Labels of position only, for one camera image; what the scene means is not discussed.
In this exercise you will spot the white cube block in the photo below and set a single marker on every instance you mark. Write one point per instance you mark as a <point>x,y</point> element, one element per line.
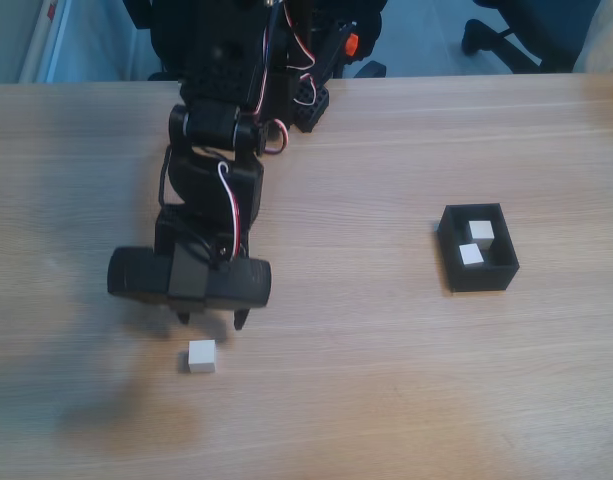
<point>481,231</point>
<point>202,356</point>
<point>471,254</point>

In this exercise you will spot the black open box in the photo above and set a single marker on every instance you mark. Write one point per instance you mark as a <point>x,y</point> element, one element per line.
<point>478,280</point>

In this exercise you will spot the black clamp orange knob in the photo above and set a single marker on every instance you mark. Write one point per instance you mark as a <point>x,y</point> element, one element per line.
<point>352,44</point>

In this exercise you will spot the white board panel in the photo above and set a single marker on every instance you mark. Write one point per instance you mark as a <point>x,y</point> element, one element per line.
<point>41,40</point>

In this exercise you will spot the person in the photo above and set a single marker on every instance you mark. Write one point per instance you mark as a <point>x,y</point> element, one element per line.
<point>608,40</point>

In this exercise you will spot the black oval camera box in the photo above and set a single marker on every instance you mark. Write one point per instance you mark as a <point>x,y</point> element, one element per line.
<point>136,275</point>

